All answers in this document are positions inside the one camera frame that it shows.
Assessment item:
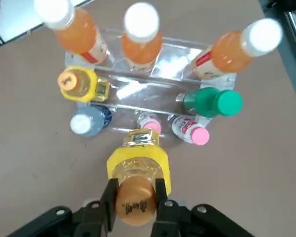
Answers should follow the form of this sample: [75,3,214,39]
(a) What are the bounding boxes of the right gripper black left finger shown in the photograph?
[4,178,120,237]

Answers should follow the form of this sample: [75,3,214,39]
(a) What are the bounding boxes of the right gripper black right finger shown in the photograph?
[151,177,255,237]

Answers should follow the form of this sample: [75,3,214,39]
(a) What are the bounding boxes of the yellow drink bottle orange cap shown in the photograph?
[106,128,173,227]
[57,65,111,103]

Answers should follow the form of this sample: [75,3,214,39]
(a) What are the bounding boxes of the clear acrylic drinks tray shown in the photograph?
[64,28,237,146]

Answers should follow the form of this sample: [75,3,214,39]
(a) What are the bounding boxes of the white bottle pink cap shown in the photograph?
[171,115,210,146]
[137,112,162,134]

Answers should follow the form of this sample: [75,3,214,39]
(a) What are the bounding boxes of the grey blue bottle white cap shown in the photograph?
[70,105,113,138]

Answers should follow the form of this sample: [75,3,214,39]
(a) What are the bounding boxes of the green bottle green cap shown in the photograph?
[176,86,243,118]

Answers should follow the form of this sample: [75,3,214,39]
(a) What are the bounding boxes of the orange juice bottle white cap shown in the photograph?
[121,2,163,72]
[187,18,283,81]
[34,0,109,65]

